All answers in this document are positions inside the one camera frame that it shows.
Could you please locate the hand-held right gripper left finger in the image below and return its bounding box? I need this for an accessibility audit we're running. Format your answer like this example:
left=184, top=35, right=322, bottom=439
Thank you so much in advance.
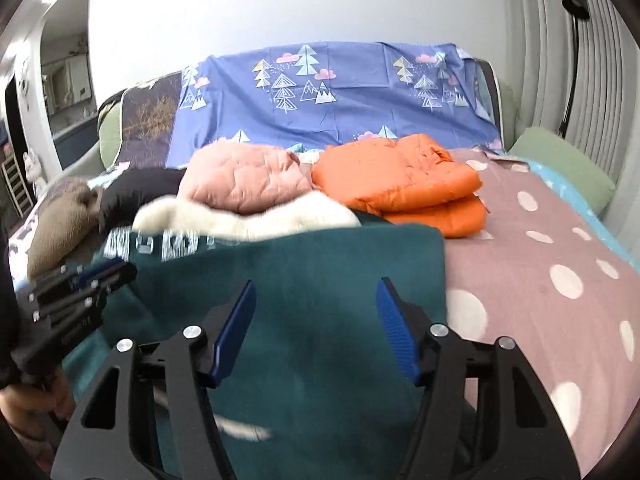
left=50, top=280, right=259, bottom=480

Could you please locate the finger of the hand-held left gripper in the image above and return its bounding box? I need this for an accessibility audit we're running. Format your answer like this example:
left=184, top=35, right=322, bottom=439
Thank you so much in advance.
left=31, top=262, right=139, bottom=322
left=27, top=257, right=129, bottom=297

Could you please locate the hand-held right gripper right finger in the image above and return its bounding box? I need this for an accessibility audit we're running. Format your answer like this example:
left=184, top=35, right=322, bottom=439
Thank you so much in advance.
left=376, top=277, right=581, bottom=480

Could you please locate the dark green fleece jacket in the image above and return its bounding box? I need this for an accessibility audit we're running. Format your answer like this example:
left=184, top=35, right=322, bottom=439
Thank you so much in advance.
left=62, top=195, right=477, bottom=480

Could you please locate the person's left hand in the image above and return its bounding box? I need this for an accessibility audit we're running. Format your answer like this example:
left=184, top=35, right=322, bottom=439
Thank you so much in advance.
left=0, top=367, right=77, bottom=429

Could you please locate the brown fleece garment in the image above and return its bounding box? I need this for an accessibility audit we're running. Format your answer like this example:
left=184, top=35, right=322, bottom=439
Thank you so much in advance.
left=26, top=176, right=104, bottom=279

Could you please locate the black jacket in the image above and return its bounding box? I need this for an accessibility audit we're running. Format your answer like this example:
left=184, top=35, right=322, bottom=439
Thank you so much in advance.
left=97, top=167, right=189, bottom=234

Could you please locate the white cat figurine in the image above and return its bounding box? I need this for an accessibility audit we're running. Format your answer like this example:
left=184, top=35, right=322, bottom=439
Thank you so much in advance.
left=22, top=150, right=44, bottom=194

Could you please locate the dark blue cabinet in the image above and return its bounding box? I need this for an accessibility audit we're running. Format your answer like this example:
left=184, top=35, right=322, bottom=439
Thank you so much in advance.
left=52, top=120, right=101, bottom=172

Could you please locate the green sofa backrest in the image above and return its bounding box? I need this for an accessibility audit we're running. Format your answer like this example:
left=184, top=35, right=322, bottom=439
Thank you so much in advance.
left=97, top=89, right=127, bottom=172

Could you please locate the pink polka dot bed sheet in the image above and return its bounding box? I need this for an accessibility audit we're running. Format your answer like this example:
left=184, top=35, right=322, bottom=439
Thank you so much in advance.
left=442, top=146, right=640, bottom=463

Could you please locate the orange puffer jacket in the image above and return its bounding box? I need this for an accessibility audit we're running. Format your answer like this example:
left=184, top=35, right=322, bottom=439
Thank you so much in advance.
left=311, top=133, right=489, bottom=239

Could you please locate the pink quilted jacket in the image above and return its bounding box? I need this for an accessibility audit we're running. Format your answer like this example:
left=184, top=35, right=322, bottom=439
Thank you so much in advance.
left=178, top=141, right=316, bottom=217

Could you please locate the green pillow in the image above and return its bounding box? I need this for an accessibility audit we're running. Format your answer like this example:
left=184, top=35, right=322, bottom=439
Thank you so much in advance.
left=506, top=126, right=616, bottom=222

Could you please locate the blue tree-print sheet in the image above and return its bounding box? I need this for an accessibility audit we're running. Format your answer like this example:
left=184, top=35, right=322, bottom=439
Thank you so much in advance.
left=165, top=40, right=504, bottom=171

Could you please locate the white pleated curtain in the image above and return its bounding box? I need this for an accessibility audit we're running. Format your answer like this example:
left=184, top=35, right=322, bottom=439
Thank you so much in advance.
left=515, top=0, right=640, bottom=213

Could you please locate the black floor lamp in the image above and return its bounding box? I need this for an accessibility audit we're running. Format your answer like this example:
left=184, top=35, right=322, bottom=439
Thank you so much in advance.
left=559, top=0, right=591, bottom=139

